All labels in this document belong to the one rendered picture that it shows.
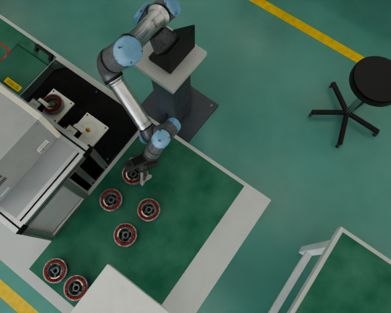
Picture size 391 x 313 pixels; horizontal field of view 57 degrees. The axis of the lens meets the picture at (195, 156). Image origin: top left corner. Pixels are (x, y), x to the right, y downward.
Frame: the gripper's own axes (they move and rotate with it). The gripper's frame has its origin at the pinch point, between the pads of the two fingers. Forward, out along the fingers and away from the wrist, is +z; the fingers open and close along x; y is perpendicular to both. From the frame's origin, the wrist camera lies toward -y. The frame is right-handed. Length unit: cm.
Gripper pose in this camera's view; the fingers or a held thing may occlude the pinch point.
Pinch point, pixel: (134, 173)
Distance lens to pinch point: 186.2
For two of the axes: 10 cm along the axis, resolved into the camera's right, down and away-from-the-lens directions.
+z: -4.4, 4.9, 7.6
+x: -4.8, -8.4, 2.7
